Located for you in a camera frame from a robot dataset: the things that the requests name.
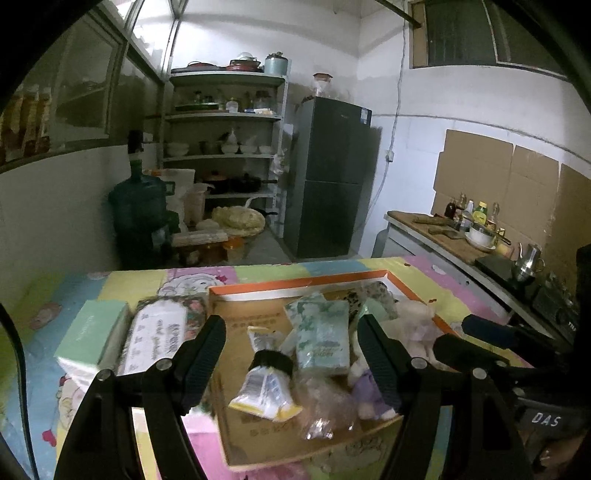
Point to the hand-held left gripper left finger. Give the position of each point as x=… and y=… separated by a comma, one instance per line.
x=203, y=364

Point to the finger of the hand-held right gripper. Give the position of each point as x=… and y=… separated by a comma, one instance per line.
x=489, y=330
x=471, y=353

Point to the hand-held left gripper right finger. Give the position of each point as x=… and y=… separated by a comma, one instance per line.
x=381, y=364

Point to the small purple doll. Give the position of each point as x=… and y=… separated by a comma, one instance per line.
x=367, y=396

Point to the pale pink plush toy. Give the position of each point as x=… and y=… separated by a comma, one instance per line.
x=418, y=323

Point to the orange rimmed cardboard box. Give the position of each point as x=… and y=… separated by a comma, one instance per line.
x=235, y=314

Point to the yellow white tube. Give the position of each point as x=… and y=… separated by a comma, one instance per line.
x=263, y=387

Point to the green floral packet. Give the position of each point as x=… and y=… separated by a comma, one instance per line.
x=321, y=337

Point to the clear plastic bag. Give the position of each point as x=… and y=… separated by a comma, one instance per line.
x=323, y=401

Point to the leopard print cloth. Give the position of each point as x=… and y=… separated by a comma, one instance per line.
x=358, y=300

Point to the floral tissue pack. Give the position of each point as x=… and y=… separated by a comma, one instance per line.
x=157, y=332

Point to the black induction cooker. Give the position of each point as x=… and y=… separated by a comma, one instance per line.
x=496, y=272

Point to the small black appliance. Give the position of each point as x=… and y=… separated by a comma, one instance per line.
x=554, y=304

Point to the steel kettle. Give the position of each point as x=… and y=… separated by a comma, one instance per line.
x=526, y=263

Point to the large white bowl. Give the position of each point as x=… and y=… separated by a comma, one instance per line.
x=480, y=237

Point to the cleaver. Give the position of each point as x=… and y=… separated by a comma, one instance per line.
x=448, y=233

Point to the cartoon printed blanket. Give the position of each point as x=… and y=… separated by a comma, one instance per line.
x=138, y=277

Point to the wooden cutting board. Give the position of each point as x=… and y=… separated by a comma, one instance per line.
x=425, y=233

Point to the mint green box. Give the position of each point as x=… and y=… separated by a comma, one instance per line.
x=92, y=327

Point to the cluster of condiment bottles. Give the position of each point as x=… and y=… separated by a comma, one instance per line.
x=480, y=212

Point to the orange plastic container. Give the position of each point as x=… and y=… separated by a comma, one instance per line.
x=231, y=249

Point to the grey gas cylinder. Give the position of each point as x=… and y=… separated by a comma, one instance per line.
x=379, y=244

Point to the kitchen counter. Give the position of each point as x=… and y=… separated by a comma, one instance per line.
x=406, y=240

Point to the bamboo mat roll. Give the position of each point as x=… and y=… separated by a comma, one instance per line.
x=198, y=238

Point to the pale yellow flatbread pile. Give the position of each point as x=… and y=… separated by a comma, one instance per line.
x=238, y=220

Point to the clear plastic container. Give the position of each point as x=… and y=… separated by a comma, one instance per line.
x=196, y=205

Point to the large brown cardboard sheet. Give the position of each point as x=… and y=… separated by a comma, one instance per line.
x=498, y=170

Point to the blue water jug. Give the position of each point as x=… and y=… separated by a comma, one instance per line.
x=138, y=203

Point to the white bucket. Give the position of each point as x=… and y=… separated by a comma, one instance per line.
x=178, y=182

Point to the black frying pan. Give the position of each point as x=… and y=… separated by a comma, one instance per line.
x=247, y=184

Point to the dark grey refrigerator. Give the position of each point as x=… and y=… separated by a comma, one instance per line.
x=323, y=184

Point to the white plastic bag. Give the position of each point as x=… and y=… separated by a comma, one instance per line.
x=278, y=164

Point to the black water pump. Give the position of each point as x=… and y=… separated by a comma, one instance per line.
x=135, y=145

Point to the metal shelf unit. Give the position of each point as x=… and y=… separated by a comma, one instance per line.
x=221, y=117

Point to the row of jars and bottles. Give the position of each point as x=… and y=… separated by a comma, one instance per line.
x=231, y=104

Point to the orange drink bottle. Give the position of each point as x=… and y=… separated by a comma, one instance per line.
x=28, y=122
x=14, y=129
x=43, y=117

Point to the dark framed window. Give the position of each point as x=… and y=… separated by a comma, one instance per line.
x=461, y=32

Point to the stacked plates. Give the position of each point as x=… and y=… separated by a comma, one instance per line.
x=201, y=65

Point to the narrow brown cardboard strip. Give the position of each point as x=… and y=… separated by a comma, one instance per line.
x=419, y=37

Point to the red pot glass lid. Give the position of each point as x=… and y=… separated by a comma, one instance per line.
x=244, y=63

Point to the glass partition window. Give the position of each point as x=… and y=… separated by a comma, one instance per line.
x=87, y=78

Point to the teal canister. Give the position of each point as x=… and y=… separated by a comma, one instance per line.
x=276, y=64

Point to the white wall socket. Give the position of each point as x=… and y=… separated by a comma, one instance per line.
x=390, y=156

